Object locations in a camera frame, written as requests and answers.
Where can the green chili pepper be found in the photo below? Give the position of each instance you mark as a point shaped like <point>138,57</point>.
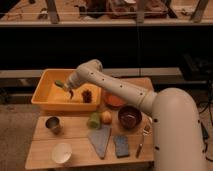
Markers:
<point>60,84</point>

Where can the metal cup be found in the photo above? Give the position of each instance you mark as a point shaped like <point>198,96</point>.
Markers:
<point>53,124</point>

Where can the green cylindrical block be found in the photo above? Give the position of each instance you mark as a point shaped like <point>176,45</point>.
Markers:
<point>94,121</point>

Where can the yellow apple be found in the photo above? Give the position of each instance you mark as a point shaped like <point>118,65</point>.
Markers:
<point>106,117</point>

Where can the dark brown bowl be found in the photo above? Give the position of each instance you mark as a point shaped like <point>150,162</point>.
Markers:
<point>129,117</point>

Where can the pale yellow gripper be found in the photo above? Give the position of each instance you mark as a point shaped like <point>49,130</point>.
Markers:
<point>69,86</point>

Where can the orange clay plate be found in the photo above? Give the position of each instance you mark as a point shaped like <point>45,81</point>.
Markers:
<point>113,101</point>

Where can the white bowl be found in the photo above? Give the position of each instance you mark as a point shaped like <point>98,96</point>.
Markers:
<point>61,153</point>

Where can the grey triangular cloth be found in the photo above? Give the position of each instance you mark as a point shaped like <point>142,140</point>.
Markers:
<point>99,140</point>

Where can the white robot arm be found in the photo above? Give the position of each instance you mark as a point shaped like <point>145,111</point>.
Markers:
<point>177,136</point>

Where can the brown pine cone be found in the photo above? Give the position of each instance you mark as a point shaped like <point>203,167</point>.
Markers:
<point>87,96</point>

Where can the blue sponge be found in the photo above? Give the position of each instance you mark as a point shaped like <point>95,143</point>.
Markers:
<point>121,146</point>

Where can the metal fork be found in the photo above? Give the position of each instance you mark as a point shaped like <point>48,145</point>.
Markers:
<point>146,131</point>

